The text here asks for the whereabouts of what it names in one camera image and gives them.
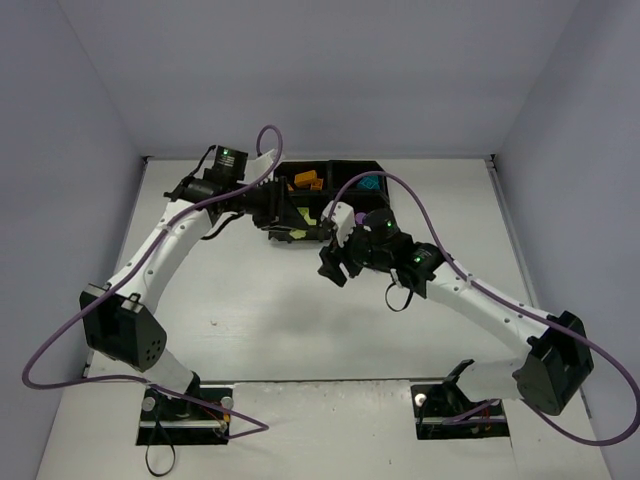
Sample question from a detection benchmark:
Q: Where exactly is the lime small lego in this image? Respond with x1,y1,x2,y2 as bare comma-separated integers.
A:
289,230,307,240

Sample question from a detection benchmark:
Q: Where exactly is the orange long lego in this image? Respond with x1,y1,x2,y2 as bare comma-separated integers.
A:
294,170,318,189

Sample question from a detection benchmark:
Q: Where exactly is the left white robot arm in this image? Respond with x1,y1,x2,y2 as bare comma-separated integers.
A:
80,147,306,396

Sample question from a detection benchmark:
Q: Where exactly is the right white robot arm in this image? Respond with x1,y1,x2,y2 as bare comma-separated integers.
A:
318,202,594,416

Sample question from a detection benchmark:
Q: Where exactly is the lime lego in tray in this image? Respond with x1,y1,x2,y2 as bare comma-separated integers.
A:
298,207,316,225

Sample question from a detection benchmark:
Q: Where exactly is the black four-compartment tray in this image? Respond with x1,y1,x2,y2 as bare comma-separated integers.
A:
268,159,397,245

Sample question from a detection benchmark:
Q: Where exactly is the teal lego in tray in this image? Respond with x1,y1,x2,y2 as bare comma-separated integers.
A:
357,175,381,191

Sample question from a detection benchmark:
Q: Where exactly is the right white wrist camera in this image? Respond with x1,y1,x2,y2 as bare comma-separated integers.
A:
321,201,356,247

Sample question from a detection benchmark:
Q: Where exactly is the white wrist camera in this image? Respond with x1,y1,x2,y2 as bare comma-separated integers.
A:
245,149,277,183
321,201,356,247

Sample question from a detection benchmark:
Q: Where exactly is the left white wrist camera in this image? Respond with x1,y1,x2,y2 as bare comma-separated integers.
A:
245,149,277,183

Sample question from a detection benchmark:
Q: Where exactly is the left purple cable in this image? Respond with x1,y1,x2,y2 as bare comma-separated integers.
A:
22,124,287,441

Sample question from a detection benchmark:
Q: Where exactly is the purple cable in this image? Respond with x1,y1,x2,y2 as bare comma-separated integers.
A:
22,124,287,441
331,170,640,446

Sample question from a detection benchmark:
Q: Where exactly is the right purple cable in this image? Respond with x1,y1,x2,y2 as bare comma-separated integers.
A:
331,170,640,446

